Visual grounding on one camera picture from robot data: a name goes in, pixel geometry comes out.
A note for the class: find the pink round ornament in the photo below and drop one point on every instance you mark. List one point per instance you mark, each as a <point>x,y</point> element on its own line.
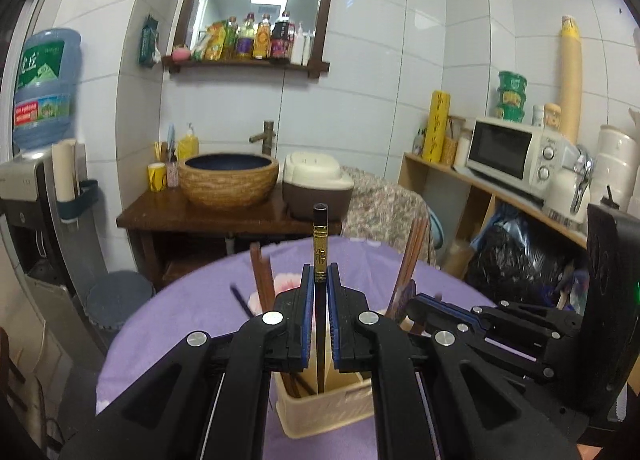
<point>180,53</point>

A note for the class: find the bronze faucet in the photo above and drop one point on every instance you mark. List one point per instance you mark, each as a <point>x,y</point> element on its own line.
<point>267,137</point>

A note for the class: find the beige jar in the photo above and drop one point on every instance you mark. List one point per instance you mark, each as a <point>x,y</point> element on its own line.
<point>449,151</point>

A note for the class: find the small white printed cup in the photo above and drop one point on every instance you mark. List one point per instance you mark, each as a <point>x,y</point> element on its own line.
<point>538,116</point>

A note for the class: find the yellow snack pouch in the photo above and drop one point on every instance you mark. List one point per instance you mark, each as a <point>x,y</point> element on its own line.
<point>215,42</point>

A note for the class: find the dark wooden vanity table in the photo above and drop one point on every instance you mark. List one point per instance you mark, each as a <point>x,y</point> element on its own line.
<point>160,212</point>

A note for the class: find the paper cup sleeve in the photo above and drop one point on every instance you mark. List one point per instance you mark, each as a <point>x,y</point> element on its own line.
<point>65,170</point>

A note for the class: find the woven pattern wash basin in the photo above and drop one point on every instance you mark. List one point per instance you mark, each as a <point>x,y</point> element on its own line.
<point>227,187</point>

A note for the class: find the pink toothbrush cup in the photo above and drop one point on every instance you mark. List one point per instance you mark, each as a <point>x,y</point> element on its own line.
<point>172,175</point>

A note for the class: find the grey water dispenser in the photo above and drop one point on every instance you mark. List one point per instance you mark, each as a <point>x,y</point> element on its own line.
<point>20,180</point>

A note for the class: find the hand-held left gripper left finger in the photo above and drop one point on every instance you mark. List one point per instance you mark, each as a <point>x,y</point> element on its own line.
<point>306,325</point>

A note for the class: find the white stacked containers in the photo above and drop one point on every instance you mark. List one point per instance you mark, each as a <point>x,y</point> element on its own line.
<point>617,165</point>

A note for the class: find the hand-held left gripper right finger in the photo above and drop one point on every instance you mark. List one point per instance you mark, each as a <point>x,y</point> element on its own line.
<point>334,325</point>

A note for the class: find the white electric kettle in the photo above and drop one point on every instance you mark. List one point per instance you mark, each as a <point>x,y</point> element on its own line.
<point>562,190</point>

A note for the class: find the yellow cup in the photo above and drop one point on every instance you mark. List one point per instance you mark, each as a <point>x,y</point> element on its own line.
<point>157,179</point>

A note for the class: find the yellow cylinder package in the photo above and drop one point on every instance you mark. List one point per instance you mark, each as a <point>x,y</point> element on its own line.
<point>436,127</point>

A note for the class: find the floral patterned cloth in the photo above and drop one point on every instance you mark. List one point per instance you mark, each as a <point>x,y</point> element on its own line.
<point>385,210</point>

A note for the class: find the light wooden shelf unit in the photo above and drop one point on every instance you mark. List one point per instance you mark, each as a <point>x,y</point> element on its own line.
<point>415,175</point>

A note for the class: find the beige plastic utensil basket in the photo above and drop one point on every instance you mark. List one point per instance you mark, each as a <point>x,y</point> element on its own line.
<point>320,412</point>

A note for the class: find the white cylinder container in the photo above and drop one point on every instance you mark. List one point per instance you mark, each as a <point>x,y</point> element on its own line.
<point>463,150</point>

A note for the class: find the yellow label bottle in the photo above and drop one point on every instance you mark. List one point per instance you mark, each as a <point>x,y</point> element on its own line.
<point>262,40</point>

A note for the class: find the yellow soap pump bottle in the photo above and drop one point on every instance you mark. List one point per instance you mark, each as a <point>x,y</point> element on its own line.
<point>188,146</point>

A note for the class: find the wood framed mirror shelf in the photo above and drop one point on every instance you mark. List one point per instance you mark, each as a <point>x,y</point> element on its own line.
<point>260,5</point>

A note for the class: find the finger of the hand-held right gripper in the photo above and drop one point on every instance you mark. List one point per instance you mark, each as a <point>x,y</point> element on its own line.
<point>440,322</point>
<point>450,305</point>

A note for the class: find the white microwave oven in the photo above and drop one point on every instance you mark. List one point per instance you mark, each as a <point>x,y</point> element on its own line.
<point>500,147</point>

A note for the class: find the blue water jug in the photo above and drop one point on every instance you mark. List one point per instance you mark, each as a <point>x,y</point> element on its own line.
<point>45,90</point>

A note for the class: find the green noodle cup stack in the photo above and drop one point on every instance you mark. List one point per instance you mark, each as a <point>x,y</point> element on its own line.
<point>512,97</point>

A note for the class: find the black gold banded chopstick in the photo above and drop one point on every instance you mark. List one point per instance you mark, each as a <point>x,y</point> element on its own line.
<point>319,240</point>

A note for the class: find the black plastic bag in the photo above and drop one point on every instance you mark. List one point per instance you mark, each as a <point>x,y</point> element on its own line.
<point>515,260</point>

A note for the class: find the dark sauce bottle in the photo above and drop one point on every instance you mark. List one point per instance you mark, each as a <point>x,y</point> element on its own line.
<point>281,37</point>

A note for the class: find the green bottle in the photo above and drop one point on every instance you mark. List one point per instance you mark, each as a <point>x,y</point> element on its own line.
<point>231,40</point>

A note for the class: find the purple floral tablecloth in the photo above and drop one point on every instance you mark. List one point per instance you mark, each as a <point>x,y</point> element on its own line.
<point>190,300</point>

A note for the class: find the purple label bottle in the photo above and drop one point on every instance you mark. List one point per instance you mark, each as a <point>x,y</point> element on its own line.
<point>245,40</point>

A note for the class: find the blue cup holder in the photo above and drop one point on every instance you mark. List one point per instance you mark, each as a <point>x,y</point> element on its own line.
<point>82,202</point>

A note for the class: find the green hanging packet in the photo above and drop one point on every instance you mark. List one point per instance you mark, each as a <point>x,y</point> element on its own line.
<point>149,42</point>

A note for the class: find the grey trash bin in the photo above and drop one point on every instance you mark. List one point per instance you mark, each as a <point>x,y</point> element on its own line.
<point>120,297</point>

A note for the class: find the brown wooden chopstick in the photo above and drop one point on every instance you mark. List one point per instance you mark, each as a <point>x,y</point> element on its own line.
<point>423,240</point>
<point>414,240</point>
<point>407,250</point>
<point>256,270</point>

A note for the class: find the white brown rice cooker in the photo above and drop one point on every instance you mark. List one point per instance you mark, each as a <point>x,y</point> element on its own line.
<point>315,175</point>

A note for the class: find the tall paper cup stack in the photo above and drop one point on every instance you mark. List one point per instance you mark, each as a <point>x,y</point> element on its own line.
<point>571,85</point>

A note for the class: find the plain black chopstick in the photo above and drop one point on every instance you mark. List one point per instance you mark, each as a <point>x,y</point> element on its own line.
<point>241,301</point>

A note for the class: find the white bottle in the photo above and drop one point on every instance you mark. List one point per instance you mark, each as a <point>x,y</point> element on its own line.
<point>300,47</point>

